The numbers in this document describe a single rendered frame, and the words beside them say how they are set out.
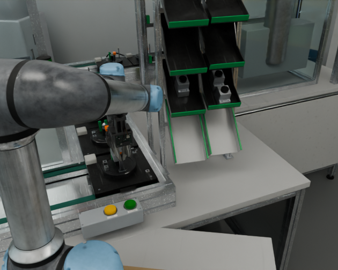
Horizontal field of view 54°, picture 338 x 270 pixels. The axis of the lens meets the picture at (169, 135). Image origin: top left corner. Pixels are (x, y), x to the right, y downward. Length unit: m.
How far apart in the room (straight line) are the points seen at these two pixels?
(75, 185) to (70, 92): 0.86
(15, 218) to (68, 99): 0.29
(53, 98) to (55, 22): 4.90
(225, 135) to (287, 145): 1.14
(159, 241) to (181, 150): 0.36
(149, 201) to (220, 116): 0.47
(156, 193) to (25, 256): 0.59
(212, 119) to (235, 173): 0.27
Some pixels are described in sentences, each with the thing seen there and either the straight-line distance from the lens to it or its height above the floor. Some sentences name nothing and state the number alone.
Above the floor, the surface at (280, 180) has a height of 0.86.
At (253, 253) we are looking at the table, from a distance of 1.18.
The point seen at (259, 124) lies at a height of 0.71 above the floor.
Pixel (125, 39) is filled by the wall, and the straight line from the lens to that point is 5.10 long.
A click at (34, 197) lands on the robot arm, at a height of 1.32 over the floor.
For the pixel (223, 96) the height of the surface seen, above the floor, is 1.24.
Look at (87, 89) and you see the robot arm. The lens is 0.57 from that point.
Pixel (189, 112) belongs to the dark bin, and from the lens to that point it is 1.21.
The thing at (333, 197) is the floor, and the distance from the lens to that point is 2.89.
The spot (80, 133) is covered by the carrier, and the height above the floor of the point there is 0.98.
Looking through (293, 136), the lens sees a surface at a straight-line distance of 2.47.
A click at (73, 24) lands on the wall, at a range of 5.32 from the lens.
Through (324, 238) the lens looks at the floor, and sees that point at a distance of 2.53.
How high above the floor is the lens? 1.75
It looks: 31 degrees down
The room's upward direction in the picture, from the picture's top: 2 degrees counter-clockwise
